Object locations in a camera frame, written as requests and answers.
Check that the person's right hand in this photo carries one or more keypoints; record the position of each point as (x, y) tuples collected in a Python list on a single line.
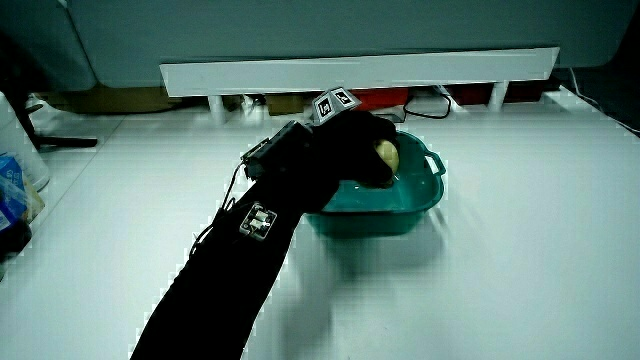
[(345, 150)]

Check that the white desk shelf riser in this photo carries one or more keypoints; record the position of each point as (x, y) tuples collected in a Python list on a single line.
[(350, 72)]

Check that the black stand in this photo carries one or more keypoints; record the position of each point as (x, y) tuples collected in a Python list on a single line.
[(30, 135)]

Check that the brown cardboard box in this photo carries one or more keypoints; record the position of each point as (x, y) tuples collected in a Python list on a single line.
[(110, 100)]

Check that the yellow pear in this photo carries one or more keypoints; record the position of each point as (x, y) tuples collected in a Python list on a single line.
[(390, 155)]

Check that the person's right forearm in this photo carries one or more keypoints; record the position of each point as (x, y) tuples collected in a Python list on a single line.
[(225, 280)]

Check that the teal plastic basin plate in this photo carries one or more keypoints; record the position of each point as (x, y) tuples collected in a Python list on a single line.
[(400, 202)]

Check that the red box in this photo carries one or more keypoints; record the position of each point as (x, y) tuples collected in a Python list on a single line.
[(470, 93), (382, 97)]

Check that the blue packet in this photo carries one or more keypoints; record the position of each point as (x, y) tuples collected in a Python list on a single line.
[(10, 190)]

